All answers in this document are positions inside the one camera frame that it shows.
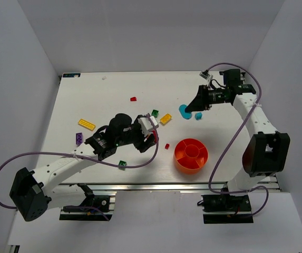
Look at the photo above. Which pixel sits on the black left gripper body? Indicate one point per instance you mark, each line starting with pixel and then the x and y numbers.
pixel 142 140

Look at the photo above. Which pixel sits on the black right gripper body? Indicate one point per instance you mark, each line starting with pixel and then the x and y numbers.
pixel 205 97

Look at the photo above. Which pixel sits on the red flower-print oval lego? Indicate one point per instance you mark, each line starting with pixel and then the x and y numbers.
pixel 153 139

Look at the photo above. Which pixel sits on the orange divided round container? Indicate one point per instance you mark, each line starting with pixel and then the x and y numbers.
pixel 190 156

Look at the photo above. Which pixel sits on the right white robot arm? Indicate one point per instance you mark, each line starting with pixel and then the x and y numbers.
pixel 267 149

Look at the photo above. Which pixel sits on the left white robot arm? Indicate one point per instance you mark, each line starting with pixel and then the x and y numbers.
pixel 36 191

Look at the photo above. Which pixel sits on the small cyan lego brick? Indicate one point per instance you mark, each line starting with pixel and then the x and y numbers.
pixel 198 116

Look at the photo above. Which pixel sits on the green lego brick near front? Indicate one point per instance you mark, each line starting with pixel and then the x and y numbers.
pixel 122 164

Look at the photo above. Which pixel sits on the yellow long flat lego plate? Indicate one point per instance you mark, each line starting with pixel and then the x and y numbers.
pixel 86 124

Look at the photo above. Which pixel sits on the green square lego brick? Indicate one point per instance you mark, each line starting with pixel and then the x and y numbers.
pixel 155 113

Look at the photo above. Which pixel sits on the yellow 2x3 lego brick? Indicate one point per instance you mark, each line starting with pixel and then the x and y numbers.
pixel 165 119

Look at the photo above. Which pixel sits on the purple lego piece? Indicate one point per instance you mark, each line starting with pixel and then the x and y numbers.
pixel 79 138

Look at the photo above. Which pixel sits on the blue label sticker left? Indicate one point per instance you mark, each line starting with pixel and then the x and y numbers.
pixel 71 75

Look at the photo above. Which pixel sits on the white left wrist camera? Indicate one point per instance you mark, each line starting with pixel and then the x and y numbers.
pixel 148 124

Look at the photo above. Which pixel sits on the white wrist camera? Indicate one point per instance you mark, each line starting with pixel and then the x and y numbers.
pixel 206 75
pixel 148 124

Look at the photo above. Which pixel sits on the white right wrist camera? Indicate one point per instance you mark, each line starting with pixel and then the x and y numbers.
pixel 206 75

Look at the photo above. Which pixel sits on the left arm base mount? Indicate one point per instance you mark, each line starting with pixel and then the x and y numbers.
pixel 94 207

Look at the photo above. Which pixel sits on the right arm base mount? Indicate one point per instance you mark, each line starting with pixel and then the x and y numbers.
pixel 225 209

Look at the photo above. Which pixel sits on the aluminium front table rail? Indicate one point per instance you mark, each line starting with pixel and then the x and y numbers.
pixel 274 186

